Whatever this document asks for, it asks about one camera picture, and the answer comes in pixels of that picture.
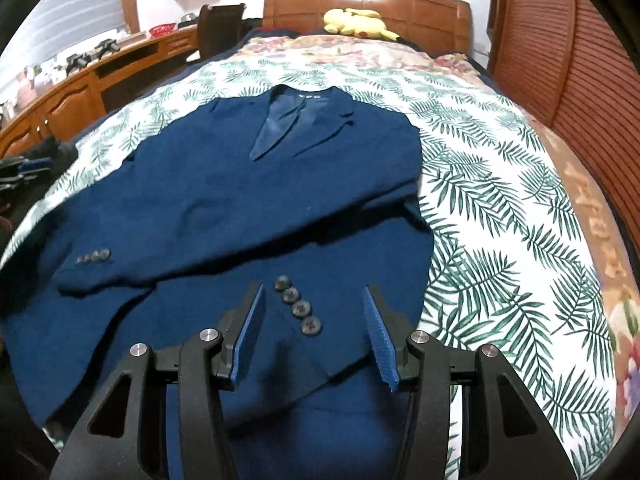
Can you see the yellow plush toy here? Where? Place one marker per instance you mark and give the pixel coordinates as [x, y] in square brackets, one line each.
[357, 22]

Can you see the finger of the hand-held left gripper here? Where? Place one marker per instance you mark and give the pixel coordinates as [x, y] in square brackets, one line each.
[35, 166]

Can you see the leaf print blanket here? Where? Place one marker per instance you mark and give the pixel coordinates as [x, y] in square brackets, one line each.
[500, 235]

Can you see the black clamp tool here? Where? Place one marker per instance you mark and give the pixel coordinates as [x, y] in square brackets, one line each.
[107, 46]
[77, 61]

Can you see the black cloth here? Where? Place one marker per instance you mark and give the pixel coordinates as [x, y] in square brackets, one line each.
[55, 152]

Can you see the red bowl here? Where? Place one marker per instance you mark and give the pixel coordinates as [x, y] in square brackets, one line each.
[162, 29]

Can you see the wooden desk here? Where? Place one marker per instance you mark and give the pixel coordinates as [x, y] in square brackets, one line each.
[75, 100]

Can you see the dark metal pot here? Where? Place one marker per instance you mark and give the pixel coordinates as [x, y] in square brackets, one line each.
[188, 18]

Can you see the wooden bed headboard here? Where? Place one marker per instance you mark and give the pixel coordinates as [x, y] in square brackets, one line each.
[425, 15]

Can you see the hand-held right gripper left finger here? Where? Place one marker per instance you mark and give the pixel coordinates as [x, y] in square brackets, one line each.
[250, 330]

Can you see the navy blue suit jacket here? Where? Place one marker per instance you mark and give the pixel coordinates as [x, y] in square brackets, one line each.
[200, 210]

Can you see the dark chair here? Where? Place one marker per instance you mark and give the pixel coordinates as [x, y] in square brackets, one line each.
[220, 25]

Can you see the grey window blind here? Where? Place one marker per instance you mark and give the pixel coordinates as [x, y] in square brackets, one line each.
[60, 25]

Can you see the wooden louvered wardrobe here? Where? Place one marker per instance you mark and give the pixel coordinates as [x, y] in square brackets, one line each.
[550, 60]

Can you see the floral quilt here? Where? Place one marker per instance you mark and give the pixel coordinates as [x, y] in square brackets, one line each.
[350, 52]

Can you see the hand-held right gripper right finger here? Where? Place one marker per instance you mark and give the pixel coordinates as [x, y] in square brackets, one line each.
[382, 340]

